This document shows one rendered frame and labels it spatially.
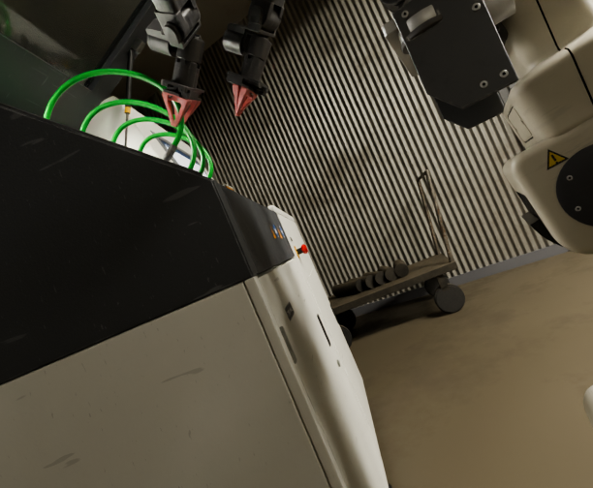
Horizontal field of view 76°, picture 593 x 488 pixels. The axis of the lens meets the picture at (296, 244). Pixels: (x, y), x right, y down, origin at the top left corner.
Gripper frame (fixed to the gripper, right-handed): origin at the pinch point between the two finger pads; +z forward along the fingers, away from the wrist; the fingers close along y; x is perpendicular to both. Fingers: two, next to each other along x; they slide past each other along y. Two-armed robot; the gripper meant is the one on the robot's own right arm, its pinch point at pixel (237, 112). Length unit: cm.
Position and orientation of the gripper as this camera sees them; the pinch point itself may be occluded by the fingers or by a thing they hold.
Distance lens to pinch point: 111.2
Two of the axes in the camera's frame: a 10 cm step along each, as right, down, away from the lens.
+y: -8.8, -4.0, 2.4
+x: -3.1, 1.1, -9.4
